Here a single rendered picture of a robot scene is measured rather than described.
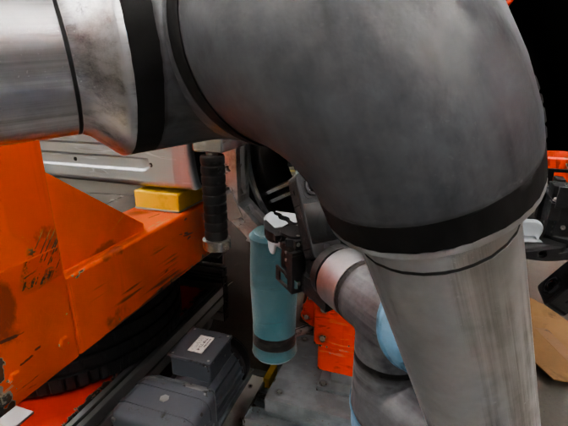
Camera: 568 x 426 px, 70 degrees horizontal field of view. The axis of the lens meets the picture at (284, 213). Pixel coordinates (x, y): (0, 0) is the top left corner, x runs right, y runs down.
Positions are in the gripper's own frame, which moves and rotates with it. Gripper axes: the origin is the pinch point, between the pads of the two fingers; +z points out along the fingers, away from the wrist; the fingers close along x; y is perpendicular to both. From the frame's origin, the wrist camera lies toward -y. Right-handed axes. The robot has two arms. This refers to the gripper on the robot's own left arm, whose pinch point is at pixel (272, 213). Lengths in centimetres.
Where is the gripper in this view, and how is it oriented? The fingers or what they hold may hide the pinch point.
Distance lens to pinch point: 66.3
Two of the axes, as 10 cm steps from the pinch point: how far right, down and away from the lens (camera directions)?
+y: 0.0, 9.5, 3.1
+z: -4.4, -2.8, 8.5
